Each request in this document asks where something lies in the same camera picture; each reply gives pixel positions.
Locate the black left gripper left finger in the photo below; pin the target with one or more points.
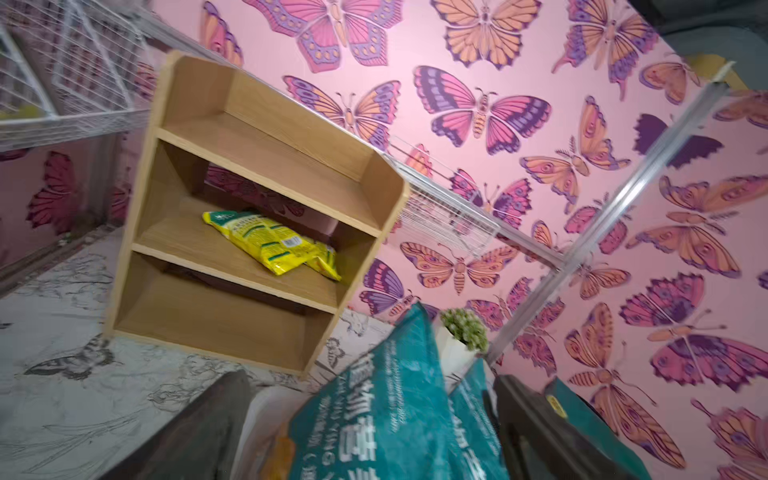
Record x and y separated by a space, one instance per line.
200 442

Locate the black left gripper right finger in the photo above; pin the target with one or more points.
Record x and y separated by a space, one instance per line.
525 417

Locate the teal yellow fertilizer bag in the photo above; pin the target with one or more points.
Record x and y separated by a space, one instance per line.
580 415

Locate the teal orange fertilizer bag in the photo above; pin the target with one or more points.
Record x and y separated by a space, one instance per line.
389 416

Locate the yellow fertilizer packet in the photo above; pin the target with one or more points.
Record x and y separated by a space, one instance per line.
275 246

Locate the wooden three-tier shelf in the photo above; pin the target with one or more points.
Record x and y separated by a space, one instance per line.
219 139

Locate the white plastic basket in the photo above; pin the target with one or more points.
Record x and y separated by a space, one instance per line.
267 417

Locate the potted green succulent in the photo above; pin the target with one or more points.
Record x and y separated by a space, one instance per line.
461 337

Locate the small white wire basket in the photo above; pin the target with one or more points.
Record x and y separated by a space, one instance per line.
439 212

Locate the white wire wall rack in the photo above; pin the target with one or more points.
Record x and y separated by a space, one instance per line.
70 70

